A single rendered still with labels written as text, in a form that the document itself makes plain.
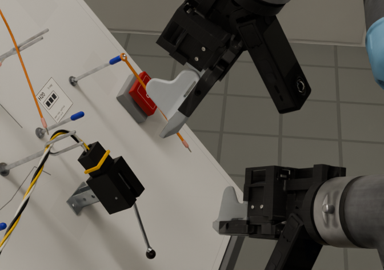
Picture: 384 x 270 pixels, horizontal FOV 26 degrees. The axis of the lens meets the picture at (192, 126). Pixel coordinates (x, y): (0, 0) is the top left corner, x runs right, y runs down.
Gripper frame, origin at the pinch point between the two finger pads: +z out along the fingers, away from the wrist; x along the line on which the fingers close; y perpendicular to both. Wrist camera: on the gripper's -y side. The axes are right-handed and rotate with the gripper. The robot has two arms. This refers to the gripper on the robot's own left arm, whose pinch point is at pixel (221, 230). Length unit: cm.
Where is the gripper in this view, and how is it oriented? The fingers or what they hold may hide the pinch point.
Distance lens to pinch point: 106.1
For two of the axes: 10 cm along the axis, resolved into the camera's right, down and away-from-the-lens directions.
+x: -8.2, -1.4, -5.6
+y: 0.6, -9.8, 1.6
